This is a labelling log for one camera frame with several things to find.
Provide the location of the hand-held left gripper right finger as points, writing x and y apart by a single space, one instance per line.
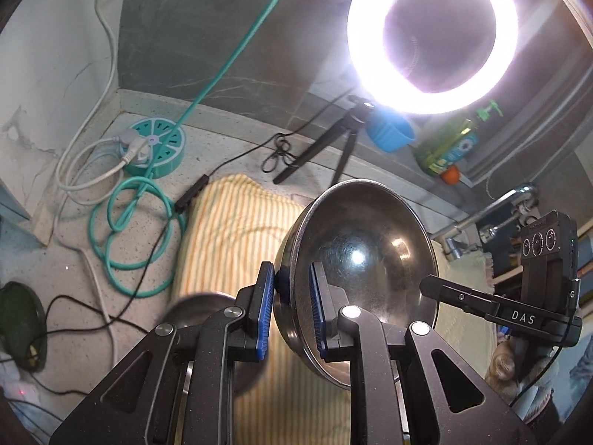
318 306

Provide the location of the blue fluted silicone cup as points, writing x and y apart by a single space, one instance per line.
389 132

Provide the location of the chrome kitchen faucet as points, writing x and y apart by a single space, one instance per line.
463 227

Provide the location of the large stainless steel bowl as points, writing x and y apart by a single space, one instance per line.
370 241

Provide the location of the orange fruit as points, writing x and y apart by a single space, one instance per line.
449 175

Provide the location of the person's right forearm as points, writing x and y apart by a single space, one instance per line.
542 394

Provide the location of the green dish soap bottle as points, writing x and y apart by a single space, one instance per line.
447 153

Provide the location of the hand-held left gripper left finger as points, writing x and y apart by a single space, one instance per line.
265 315

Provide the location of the black mini tripod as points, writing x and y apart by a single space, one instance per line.
356 113

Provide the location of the person's right hand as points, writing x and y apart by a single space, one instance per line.
502 366

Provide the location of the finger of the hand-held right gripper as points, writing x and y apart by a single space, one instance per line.
458 294

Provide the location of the round teal power strip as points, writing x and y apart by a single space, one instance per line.
162 148

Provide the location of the yellow striped towel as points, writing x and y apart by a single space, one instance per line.
231 222

